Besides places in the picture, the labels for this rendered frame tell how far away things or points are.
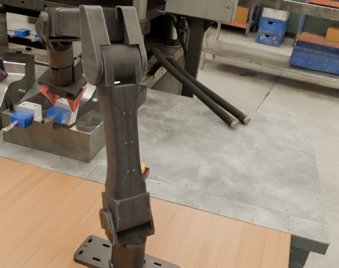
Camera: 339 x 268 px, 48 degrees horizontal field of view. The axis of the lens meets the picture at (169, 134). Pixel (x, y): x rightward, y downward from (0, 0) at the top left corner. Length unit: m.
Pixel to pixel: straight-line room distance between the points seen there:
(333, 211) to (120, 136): 2.09
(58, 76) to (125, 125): 0.33
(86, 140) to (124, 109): 0.40
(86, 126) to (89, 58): 0.43
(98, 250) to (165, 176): 0.32
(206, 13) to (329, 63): 3.03
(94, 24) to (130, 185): 0.27
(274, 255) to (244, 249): 0.06
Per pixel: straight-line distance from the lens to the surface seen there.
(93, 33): 0.62
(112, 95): 0.62
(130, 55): 0.63
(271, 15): 6.57
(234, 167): 1.12
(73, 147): 1.05
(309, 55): 4.58
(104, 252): 0.78
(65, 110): 1.01
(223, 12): 1.70
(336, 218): 2.55
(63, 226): 0.85
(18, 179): 1.00
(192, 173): 1.05
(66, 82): 0.94
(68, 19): 0.78
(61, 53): 0.88
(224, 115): 1.36
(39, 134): 1.09
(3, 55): 1.54
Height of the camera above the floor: 1.36
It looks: 27 degrees down
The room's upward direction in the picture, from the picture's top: 8 degrees clockwise
